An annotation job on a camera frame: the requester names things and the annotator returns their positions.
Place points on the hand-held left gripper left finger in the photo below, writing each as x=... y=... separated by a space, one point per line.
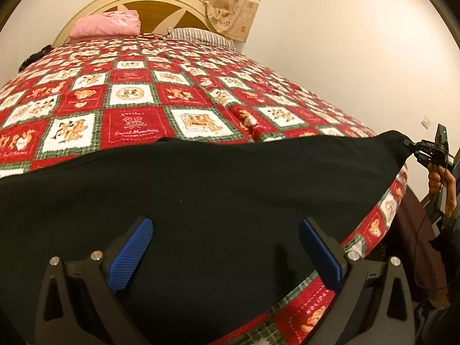
x=131 y=255

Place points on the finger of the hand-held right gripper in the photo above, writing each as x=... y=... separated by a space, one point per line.
x=418 y=146
x=421 y=157

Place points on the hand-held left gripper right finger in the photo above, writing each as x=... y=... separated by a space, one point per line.
x=321 y=255

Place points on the black pants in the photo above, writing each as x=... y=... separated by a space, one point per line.
x=215 y=194

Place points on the person's right forearm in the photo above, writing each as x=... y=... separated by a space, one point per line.
x=451 y=258

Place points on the person's right hand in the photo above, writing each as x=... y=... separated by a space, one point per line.
x=444 y=194

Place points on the person's dark red clothing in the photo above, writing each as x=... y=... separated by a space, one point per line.
x=413 y=244

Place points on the red checked bear-print bedspread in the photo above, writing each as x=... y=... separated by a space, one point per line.
x=133 y=122

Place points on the dark bag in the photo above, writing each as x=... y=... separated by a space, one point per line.
x=34 y=57

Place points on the striped pillow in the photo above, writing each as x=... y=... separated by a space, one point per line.
x=201 y=37

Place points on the pink folded blanket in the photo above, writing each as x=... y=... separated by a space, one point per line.
x=104 y=25

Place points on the cream and wood headboard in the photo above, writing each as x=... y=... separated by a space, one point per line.
x=156 y=14

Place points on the beige floral curtain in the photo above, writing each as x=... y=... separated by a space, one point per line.
x=222 y=0

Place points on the white wall socket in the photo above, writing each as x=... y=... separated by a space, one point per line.
x=426 y=122

